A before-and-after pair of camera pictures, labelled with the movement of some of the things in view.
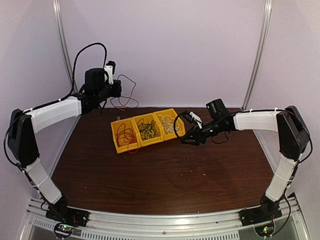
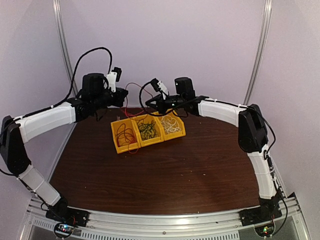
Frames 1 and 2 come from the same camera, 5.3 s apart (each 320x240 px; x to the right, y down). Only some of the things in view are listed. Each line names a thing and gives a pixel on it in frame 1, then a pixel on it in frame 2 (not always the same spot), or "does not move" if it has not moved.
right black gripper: [201, 137] to [160, 105]
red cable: [126, 87] to [127, 102]
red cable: [125, 137] does not move
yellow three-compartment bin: [137, 131] does not move
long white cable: [167, 122] does not move
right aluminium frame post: [264, 40] does not move
